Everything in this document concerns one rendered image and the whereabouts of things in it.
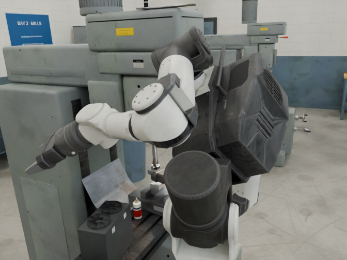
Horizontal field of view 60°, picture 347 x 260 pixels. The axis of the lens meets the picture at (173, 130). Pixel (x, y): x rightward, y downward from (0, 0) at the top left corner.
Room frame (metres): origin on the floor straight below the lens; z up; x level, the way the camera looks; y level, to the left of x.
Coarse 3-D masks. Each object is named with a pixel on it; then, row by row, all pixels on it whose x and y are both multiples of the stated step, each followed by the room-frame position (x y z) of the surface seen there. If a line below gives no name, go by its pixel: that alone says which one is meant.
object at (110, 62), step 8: (104, 56) 1.39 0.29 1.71; (112, 56) 1.37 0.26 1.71; (120, 56) 1.34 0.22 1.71; (128, 56) 1.32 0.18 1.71; (136, 56) 1.30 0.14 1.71; (144, 56) 1.29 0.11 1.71; (104, 64) 1.39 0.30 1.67; (112, 64) 1.37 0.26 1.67; (120, 64) 1.35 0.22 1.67; (128, 64) 1.33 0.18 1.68; (136, 64) 1.30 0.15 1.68; (144, 64) 1.29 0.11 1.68; (152, 64) 1.27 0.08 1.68; (104, 72) 1.39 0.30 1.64; (112, 72) 1.37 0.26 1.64; (120, 72) 1.35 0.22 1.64; (128, 72) 1.33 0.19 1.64; (136, 72) 1.31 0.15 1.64; (144, 72) 1.29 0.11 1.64; (152, 72) 1.27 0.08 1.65
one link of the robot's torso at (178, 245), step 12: (168, 204) 0.65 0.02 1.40; (168, 216) 0.63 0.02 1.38; (168, 228) 0.62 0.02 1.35; (228, 228) 0.59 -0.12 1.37; (180, 240) 0.69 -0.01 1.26; (228, 240) 0.60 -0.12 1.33; (180, 252) 0.66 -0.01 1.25; (192, 252) 0.66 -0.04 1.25; (204, 252) 0.65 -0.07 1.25; (216, 252) 0.65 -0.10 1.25; (228, 252) 0.65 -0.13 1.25
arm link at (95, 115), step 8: (96, 104) 0.77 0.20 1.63; (104, 104) 0.76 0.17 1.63; (80, 112) 0.80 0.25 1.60; (88, 112) 0.76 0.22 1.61; (96, 112) 0.73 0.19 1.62; (104, 112) 0.73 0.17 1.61; (112, 112) 0.74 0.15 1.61; (80, 120) 0.76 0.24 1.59; (88, 120) 0.73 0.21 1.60; (96, 120) 0.72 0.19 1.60; (104, 120) 0.72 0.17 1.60; (96, 128) 0.73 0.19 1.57; (104, 128) 0.71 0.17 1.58
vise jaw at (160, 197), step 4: (164, 188) 1.41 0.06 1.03; (160, 192) 1.37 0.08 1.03; (164, 192) 1.37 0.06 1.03; (156, 196) 1.34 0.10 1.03; (160, 196) 1.34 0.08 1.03; (164, 196) 1.33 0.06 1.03; (168, 196) 1.35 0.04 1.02; (156, 200) 1.34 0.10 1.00; (160, 200) 1.33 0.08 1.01; (164, 200) 1.32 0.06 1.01; (164, 204) 1.32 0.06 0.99
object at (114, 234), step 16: (112, 208) 1.09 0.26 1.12; (128, 208) 1.13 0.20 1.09; (96, 224) 0.99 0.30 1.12; (112, 224) 1.00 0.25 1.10; (128, 224) 1.12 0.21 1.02; (80, 240) 0.98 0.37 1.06; (96, 240) 0.95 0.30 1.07; (112, 240) 0.98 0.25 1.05; (128, 240) 1.10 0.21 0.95; (96, 256) 0.96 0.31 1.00; (112, 256) 0.97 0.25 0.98
